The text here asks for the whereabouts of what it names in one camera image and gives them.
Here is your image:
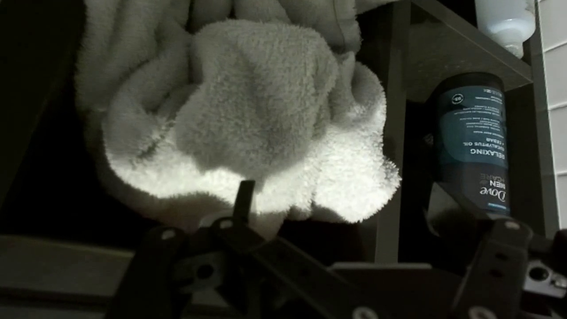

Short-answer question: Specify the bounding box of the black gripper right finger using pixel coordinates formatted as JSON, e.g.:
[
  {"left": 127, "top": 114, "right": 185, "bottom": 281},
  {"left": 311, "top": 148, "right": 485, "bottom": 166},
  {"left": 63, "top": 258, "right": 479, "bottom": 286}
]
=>
[{"left": 449, "top": 219, "right": 534, "bottom": 319}]

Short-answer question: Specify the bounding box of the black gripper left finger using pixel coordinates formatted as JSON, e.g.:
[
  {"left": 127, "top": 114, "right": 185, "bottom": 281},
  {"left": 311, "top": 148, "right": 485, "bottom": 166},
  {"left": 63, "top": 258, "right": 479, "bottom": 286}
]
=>
[{"left": 104, "top": 180, "right": 332, "bottom": 319}]

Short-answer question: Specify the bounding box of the dark blue Dove bottle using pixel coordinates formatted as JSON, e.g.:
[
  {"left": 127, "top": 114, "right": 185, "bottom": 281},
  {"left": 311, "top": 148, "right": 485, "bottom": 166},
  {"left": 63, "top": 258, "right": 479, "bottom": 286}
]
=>
[{"left": 432, "top": 74, "right": 513, "bottom": 222}]

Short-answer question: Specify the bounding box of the white terry towel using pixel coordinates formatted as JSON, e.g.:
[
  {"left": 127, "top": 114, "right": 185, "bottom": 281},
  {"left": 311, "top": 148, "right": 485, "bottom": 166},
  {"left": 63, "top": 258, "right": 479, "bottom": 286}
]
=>
[{"left": 74, "top": 0, "right": 403, "bottom": 240}]

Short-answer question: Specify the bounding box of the translucent white plastic bottle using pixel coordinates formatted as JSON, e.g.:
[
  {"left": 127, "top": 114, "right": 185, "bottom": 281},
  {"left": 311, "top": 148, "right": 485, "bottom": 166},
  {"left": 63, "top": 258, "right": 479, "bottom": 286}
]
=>
[{"left": 472, "top": 0, "right": 536, "bottom": 59}]

